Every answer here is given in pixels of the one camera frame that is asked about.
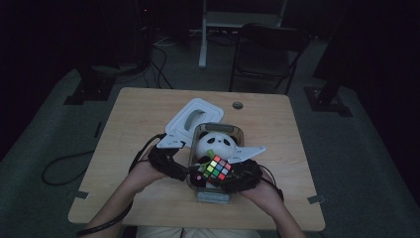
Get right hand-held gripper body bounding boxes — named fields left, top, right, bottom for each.
left=220, top=145, right=266, bottom=193

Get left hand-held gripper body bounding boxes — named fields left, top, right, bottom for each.
left=147, top=132, right=190, bottom=182

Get clear plastic storage box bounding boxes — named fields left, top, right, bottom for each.
left=186, top=122, right=246, bottom=204

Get colourful puzzle cube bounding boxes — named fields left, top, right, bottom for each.
left=201, top=155, right=233, bottom=188

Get panda plush toy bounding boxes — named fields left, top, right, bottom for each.
left=190, top=131, right=240, bottom=190

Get white box lid grey handle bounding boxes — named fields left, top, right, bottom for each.
left=163, top=97, right=225, bottom=149

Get person's left hand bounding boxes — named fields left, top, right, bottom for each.
left=126, top=148, right=170, bottom=193

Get person's right hand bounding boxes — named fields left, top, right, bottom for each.
left=239, top=170, right=282, bottom=217

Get person's beige trousers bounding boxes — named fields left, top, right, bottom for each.
left=135, top=225, right=262, bottom=238

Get black stand base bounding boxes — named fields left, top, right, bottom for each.
left=63, top=63, right=117, bottom=106
left=303, top=75, right=354, bottom=118

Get black folding chair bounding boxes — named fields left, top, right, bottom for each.
left=228, top=23, right=311, bottom=96

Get dark equipment rack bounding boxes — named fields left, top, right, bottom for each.
left=117, top=0, right=157, bottom=67

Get white metal stand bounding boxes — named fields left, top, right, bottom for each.
left=197, top=0, right=288, bottom=69

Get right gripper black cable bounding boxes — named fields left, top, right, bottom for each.
left=259, top=164, right=285, bottom=203

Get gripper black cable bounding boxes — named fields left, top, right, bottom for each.
left=77, top=133, right=167, bottom=238
left=259, top=164, right=285, bottom=203

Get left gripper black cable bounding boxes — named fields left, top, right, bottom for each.
left=77, top=133, right=167, bottom=238

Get black floor cables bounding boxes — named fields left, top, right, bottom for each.
left=145, top=44, right=174, bottom=90

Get black floor cable loop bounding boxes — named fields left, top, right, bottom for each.
left=42, top=151, right=95, bottom=186

